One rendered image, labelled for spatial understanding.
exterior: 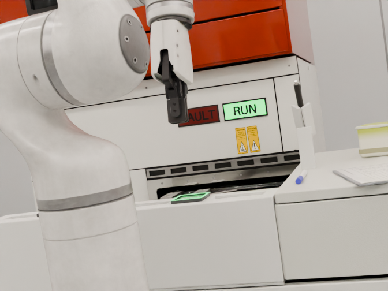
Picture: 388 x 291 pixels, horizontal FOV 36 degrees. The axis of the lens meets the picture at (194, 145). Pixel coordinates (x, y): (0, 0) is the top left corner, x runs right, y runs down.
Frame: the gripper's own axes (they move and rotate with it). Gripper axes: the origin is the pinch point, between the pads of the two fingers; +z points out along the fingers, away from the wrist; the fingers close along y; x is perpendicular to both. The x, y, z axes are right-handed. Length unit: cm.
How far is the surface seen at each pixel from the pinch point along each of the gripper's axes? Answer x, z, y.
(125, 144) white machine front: -35, -6, -58
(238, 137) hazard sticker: -2, -4, -59
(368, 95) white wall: 34, -39, -203
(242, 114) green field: 0, -9, -57
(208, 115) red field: -9, -10, -57
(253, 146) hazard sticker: 1, -1, -59
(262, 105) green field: 5, -11, -57
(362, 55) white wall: 33, -58, -199
